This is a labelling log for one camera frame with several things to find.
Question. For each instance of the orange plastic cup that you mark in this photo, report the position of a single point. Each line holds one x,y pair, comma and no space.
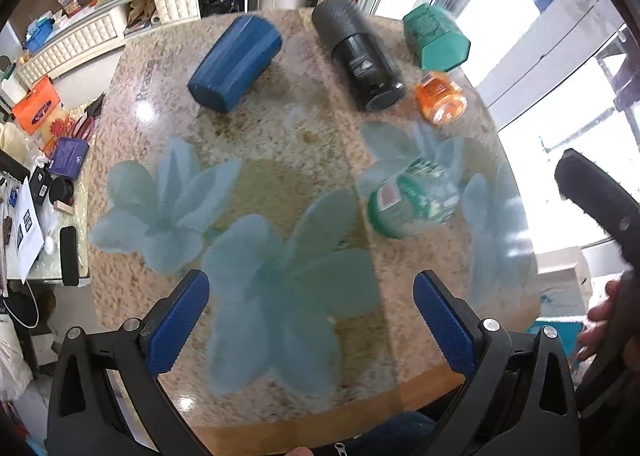
439,98

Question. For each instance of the black glasses case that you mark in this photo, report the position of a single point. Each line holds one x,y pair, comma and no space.
69,256

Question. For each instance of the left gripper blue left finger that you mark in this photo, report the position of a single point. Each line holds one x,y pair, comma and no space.
84,416

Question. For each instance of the green hexagonal cup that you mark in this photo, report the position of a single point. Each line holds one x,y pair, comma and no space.
435,39

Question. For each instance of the black cylindrical bottle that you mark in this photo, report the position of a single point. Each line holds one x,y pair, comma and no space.
358,52

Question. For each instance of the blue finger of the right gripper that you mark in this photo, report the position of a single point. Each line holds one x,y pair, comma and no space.
590,188

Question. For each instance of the white tufted low cabinet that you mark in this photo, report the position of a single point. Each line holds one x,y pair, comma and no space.
101,30

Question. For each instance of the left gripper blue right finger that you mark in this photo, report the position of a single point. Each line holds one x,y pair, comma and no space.
517,397

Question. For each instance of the orange gift bag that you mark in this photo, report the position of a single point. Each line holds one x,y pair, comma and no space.
37,104

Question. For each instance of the blue plastic cup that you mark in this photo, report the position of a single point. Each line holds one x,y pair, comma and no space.
238,57

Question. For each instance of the person's right hand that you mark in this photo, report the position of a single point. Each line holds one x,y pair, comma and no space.
589,340

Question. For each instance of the purple box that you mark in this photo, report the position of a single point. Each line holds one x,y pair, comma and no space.
68,157

